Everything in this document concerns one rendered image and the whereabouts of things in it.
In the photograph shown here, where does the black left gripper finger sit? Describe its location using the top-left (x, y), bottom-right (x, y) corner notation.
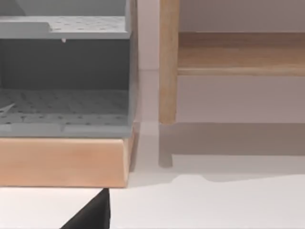
top-left (59, 188), bottom-right (112, 229)

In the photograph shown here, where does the open wooden shelf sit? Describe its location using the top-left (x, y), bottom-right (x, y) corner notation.
top-left (158, 0), bottom-right (305, 126)

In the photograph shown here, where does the grey pierced drawer inside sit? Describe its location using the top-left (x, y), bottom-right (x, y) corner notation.
top-left (0, 0), bottom-right (139, 139)

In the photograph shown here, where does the pale wooden drawer front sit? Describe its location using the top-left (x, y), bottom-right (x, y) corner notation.
top-left (0, 124), bottom-right (139, 189)

